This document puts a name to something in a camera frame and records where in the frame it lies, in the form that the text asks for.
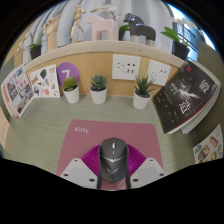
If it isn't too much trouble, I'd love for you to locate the black horse figurine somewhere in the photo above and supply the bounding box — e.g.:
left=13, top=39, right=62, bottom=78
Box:
left=122, top=12, right=157, bottom=47

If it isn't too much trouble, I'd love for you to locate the wooden desk back shelf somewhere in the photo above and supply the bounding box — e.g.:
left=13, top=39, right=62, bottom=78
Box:
left=22, top=39, right=188, bottom=98

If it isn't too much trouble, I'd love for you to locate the grey curtain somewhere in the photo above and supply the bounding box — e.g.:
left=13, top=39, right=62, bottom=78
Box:
left=24, top=0, right=183, bottom=48

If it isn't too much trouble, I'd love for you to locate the purple round number sticker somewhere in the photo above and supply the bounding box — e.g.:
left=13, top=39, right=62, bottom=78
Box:
left=56, top=62, right=81, bottom=88

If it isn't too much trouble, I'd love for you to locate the wooden artist mannequin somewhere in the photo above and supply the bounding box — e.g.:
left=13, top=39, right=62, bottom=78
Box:
left=68, top=3, right=87, bottom=44

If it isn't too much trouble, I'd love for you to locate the red-spined white book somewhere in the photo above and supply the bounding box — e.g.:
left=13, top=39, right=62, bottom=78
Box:
left=1, top=79, right=18, bottom=118

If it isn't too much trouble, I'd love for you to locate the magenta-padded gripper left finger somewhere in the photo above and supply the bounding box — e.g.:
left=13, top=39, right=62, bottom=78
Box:
left=59, top=143, right=102, bottom=190

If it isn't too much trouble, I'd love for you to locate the colourful sticker card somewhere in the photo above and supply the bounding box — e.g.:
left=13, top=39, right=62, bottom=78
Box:
left=192, top=123, right=224, bottom=165

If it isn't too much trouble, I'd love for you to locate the dark grey computer mouse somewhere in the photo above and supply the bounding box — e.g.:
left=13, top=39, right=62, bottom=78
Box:
left=99, top=136, right=130, bottom=183

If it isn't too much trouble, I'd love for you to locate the pink horse figurine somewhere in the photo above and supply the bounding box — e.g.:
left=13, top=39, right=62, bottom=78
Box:
left=87, top=15, right=120, bottom=43

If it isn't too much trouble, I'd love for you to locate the black-cover book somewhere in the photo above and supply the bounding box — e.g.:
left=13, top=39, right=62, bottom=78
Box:
left=152, top=60, right=218, bottom=135

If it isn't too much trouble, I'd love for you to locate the white orchid in black pot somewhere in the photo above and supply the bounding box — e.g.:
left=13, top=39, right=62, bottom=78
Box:
left=16, top=28, right=46, bottom=61
left=160, top=16, right=194, bottom=62

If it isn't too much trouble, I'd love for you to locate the small potted succulent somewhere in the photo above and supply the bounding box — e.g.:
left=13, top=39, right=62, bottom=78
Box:
left=61, top=76, right=81, bottom=104
left=89, top=74, right=109, bottom=105
left=132, top=74, right=156, bottom=111

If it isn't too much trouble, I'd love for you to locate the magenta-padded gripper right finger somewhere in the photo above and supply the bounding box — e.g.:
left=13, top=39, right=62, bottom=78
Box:
left=125, top=143, right=167, bottom=189

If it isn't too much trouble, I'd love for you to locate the white orchid plant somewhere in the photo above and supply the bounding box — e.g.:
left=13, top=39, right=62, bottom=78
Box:
left=89, top=4, right=131, bottom=33

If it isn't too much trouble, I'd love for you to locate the pink mouse pad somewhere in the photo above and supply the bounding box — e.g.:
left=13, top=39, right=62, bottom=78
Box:
left=55, top=118, right=164, bottom=191

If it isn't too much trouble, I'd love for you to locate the white book behind black book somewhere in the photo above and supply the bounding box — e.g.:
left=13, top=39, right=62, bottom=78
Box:
left=179, top=71, right=223, bottom=135

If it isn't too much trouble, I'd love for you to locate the photo-cover magazine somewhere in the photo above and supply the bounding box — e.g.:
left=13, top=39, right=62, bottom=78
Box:
left=3, top=64, right=35, bottom=119

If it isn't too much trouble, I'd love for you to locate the white illustrated sticker sheet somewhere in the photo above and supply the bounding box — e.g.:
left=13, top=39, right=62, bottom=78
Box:
left=29, top=63, right=61, bottom=99

